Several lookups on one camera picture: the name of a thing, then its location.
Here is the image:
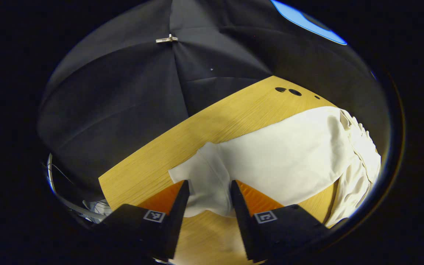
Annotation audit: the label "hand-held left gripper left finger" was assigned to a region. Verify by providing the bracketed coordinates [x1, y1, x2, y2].
[92, 180, 190, 261]

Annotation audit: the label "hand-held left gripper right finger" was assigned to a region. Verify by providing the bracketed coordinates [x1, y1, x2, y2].
[230, 180, 329, 263]

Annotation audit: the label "cream white sweatshirt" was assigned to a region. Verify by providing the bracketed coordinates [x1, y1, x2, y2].
[169, 106, 382, 228]

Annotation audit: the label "white patterned object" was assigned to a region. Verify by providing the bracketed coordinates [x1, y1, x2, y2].
[83, 199, 112, 223]

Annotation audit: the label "black backdrop cloth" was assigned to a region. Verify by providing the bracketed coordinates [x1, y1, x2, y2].
[37, 0, 389, 206]

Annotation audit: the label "white cable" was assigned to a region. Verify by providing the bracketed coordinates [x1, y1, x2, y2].
[46, 153, 107, 221]

